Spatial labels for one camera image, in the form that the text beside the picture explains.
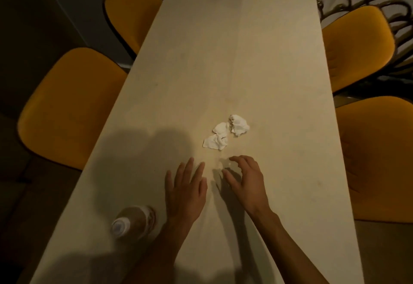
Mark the person's left hand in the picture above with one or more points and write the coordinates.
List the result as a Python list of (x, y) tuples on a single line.
[(185, 196)]

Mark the person's right hand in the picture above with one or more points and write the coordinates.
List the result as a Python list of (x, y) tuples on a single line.
[(250, 190)]

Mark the plastic drink bottle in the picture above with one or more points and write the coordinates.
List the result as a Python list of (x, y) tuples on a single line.
[(134, 224)]

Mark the white tissues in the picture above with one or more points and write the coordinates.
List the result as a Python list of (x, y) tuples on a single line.
[(238, 125)]

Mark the yellow dining chair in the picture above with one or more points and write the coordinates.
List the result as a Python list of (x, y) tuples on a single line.
[(132, 6), (380, 157), (71, 106), (355, 44)]

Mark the person's left forearm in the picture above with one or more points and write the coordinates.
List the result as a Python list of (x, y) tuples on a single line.
[(158, 254)]

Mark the person's right forearm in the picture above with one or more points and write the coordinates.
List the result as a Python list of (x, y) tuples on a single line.
[(290, 251)]

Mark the beige cloth-covered table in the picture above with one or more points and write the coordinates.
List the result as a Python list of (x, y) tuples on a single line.
[(242, 67)]

